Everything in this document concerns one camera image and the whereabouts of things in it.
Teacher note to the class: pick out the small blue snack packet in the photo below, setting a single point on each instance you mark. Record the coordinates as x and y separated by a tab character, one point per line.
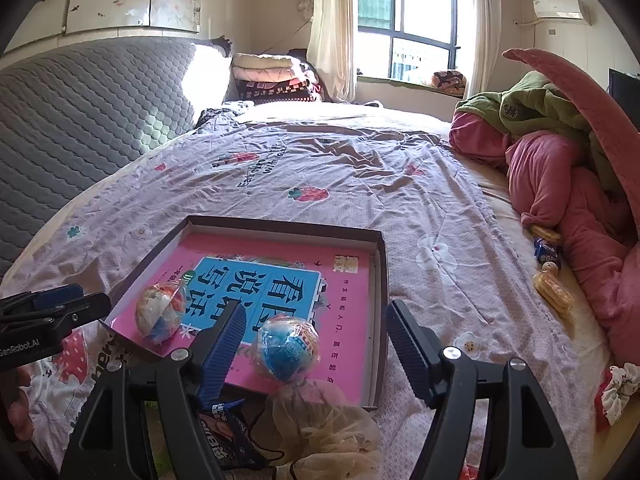
546	251

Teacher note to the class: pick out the window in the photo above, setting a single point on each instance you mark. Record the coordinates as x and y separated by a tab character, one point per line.
415	20

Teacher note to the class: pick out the pink book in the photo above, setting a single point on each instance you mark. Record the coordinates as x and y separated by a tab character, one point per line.
345	340

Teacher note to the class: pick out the black television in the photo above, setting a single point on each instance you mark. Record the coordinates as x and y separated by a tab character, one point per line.
625	95

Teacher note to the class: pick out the yellow wafer packet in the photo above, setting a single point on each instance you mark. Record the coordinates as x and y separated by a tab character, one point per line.
552	292

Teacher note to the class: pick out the dark floral cloth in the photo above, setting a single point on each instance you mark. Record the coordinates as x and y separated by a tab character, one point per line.
222	112

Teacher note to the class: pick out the shallow cardboard box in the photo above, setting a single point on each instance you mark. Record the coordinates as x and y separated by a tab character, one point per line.
280	227

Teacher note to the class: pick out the dark patterned folded blanket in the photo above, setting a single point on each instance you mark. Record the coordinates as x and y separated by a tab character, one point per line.
275	91

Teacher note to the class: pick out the cream curtain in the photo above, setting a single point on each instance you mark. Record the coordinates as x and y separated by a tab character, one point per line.
484	30
332	30

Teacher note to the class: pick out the cream mattress sheet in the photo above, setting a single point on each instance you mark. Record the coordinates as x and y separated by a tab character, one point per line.
590	340

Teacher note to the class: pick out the white red floral scrunchie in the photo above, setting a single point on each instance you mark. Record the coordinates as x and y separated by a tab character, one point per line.
620	395

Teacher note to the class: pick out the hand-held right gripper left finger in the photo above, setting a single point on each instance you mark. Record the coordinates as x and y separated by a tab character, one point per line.
225	345

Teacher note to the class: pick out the cream folded quilt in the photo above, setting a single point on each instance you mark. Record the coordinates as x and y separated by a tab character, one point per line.
265	65

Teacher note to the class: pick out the pink quilt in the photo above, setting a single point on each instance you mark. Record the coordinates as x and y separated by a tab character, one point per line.
575	220

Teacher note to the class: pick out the black cloth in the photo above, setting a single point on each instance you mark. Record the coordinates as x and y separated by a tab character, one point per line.
222	46

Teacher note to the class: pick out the red white wrapped toy ball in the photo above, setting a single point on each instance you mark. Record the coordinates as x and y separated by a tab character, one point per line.
157	310

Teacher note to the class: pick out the blue toy ball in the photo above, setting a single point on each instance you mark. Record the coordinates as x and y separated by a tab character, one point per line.
285	350

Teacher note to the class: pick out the white air conditioner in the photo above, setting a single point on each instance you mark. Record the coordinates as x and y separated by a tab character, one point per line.
560	11

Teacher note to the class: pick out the blue cookie packet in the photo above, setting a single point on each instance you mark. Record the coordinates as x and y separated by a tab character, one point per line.
225	435

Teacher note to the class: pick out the green garment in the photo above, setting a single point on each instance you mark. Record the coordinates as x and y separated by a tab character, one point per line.
540	110

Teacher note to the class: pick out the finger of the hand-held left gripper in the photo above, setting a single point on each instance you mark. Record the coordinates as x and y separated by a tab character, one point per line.
57	296
75	312

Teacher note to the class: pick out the grey quilted headboard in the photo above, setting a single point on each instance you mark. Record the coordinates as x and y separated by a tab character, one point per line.
75	120

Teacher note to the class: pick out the person's left hand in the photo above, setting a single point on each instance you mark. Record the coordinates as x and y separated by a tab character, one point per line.
15	400

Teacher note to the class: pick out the small yellow snack packet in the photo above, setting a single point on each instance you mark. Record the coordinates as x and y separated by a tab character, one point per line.
546	234

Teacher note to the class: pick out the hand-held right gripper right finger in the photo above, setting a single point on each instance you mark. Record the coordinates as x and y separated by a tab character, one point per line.
407	347

